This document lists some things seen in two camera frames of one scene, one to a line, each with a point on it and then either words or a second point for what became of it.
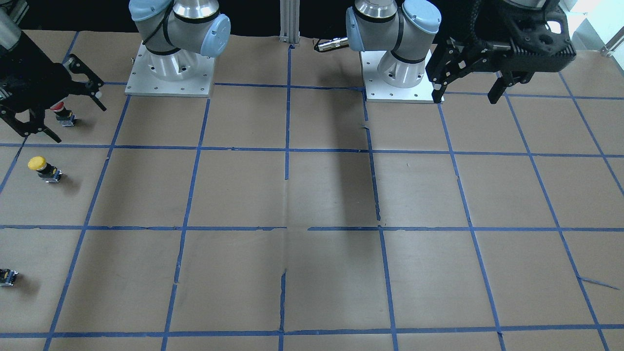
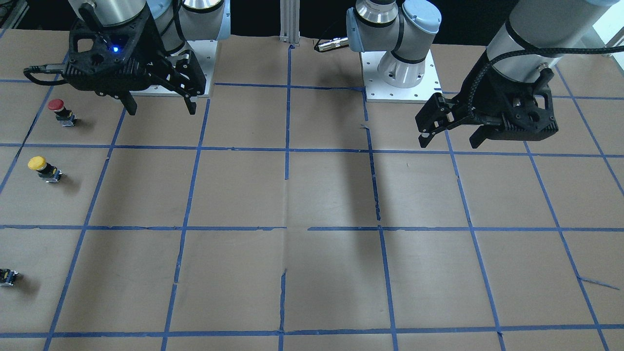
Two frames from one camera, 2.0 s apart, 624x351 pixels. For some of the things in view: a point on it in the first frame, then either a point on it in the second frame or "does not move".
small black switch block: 8,277 does not move
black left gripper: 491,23 -> 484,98
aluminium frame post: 289,21 does not move
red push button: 64,115 does not move
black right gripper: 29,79 -> 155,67
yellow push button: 45,170 does not move
